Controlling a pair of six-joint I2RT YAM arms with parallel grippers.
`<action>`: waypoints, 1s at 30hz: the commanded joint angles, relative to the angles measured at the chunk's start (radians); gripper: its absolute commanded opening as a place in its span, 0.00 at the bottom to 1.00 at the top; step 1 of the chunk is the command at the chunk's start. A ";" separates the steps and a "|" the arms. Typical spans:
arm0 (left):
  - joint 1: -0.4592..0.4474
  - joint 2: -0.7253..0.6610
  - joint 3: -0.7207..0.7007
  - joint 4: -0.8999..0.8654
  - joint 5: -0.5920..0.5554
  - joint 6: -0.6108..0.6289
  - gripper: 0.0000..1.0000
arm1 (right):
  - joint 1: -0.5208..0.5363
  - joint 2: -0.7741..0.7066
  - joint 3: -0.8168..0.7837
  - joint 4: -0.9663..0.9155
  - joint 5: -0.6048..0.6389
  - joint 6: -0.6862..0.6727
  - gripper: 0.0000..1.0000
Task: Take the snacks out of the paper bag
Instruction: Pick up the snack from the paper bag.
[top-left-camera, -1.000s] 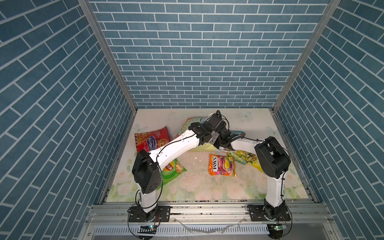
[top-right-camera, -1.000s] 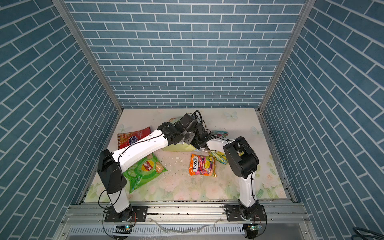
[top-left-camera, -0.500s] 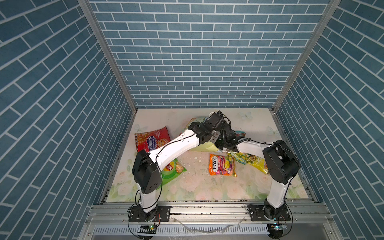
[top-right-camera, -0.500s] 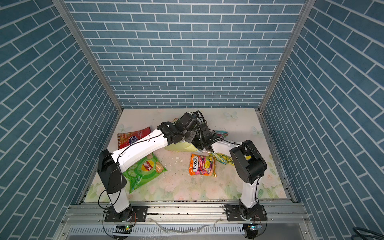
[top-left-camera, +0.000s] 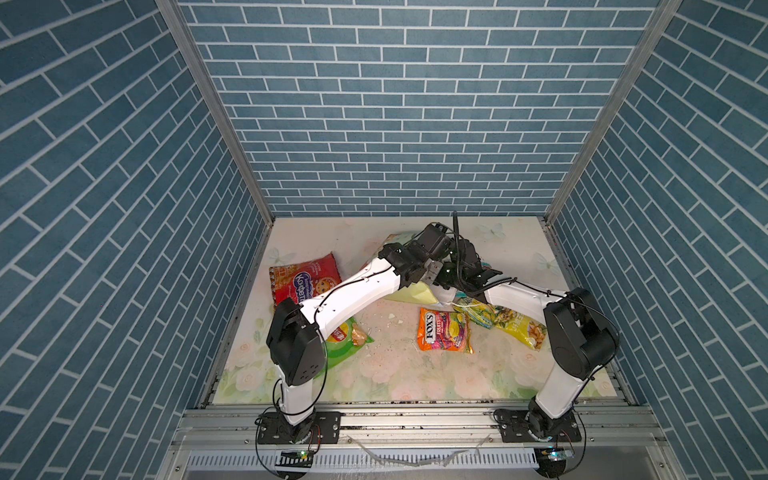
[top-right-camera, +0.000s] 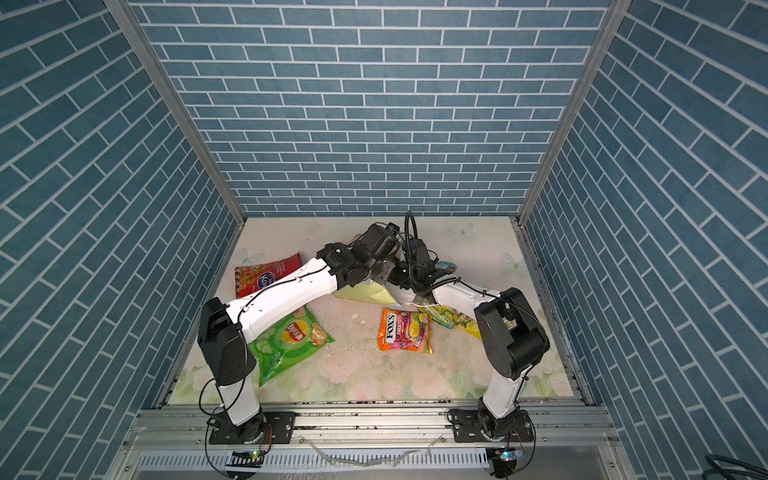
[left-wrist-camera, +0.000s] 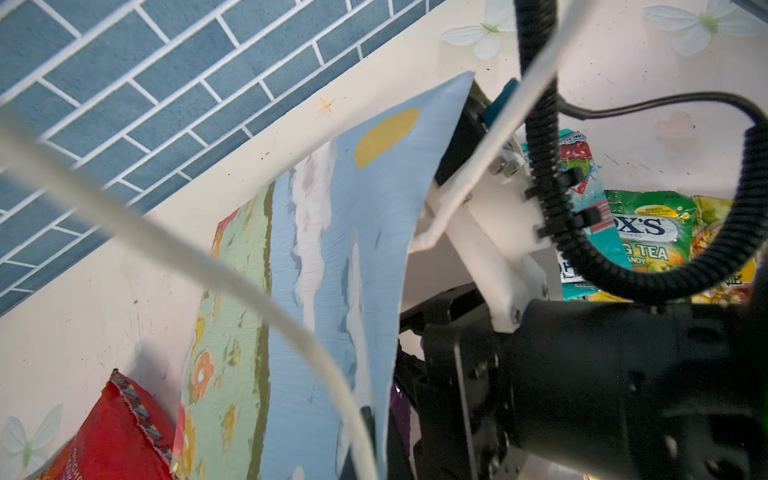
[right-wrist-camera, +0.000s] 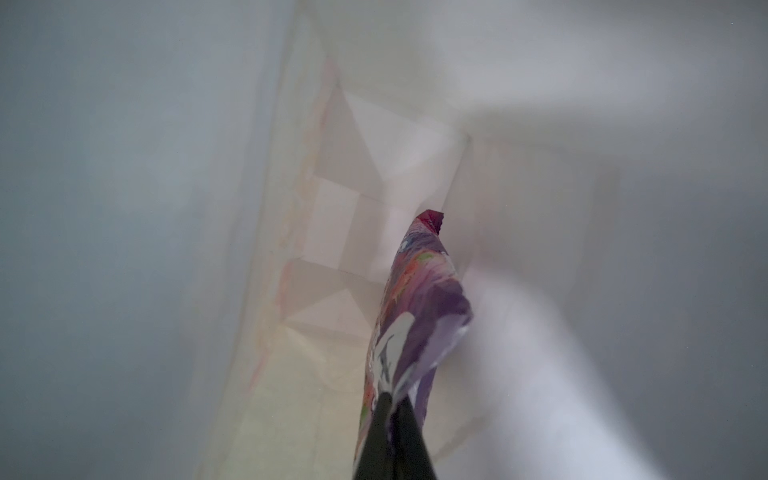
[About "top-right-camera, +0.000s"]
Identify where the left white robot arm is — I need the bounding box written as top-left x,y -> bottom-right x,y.
197,223 -> 401,427

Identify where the green Fox's Spring Tea candy bag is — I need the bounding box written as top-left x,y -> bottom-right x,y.
417,304 -> 460,329

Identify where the floral paper gift bag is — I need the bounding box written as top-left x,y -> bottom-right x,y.
333,280 -> 397,306

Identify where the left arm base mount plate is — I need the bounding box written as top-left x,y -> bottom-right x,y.
207,411 -> 296,445

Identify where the green snack packet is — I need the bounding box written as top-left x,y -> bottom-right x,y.
248,306 -> 335,387

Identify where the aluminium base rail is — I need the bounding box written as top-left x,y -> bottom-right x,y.
107,400 -> 632,479

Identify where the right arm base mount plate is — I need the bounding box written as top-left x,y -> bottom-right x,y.
446,408 -> 535,443

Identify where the floral table mat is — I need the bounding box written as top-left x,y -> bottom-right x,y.
167,215 -> 574,404

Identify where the yellow-green snack packet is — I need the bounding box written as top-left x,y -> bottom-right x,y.
454,313 -> 482,340

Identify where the orange Fox's fruit candy bag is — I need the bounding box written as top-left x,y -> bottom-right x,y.
377,308 -> 433,354

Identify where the teal Fox's candy bag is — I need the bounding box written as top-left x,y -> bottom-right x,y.
435,261 -> 457,272

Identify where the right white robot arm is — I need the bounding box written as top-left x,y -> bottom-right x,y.
388,239 -> 550,428

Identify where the black cable bottom right corner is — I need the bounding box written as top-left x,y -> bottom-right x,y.
703,453 -> 768,480

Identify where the black corrugated cable conduit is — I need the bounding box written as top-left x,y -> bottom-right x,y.
403,211 -> 463,283

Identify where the red snack packet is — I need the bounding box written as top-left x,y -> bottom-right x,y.
234,253 -> 302,298

